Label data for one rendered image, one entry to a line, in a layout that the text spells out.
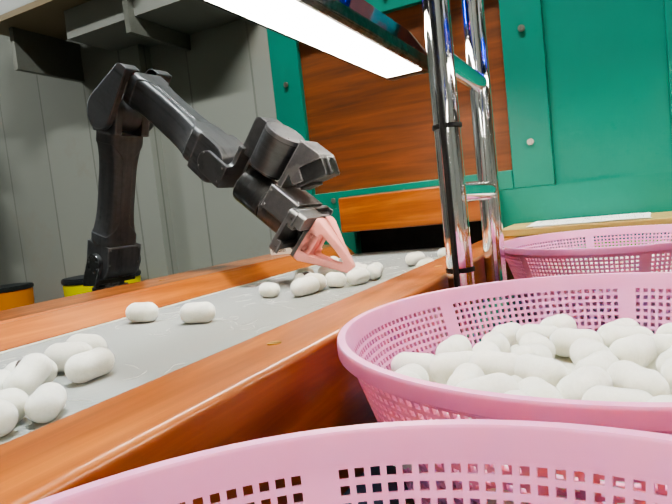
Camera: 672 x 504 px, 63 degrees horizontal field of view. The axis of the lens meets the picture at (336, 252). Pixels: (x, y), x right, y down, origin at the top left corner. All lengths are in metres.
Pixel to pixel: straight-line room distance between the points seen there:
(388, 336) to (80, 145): 3.49
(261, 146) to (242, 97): 2.21
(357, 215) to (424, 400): 0.90
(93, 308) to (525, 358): 0.48
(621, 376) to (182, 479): 0.22
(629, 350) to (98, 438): 0.27
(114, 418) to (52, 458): 0.03
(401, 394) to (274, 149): 0.57
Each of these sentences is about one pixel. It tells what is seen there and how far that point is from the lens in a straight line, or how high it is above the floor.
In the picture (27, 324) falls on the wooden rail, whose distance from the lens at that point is 0.63.
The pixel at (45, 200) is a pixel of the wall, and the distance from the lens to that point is 4.06.
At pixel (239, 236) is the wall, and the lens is 2.98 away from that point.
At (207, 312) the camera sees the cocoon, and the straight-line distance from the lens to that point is 0.55.
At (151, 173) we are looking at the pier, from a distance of 3.24.
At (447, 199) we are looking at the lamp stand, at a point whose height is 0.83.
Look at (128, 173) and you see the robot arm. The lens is 1.02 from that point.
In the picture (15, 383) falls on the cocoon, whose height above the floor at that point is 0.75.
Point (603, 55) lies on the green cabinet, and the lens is 1.08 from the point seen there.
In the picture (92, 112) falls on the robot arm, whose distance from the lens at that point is 1.02.
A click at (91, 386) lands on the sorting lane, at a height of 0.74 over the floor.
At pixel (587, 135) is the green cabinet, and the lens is 1.06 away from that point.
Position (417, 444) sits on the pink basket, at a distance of 0.17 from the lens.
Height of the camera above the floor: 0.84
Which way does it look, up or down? 4 degrees down
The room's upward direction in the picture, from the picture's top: 6 degrees counter-clockwise
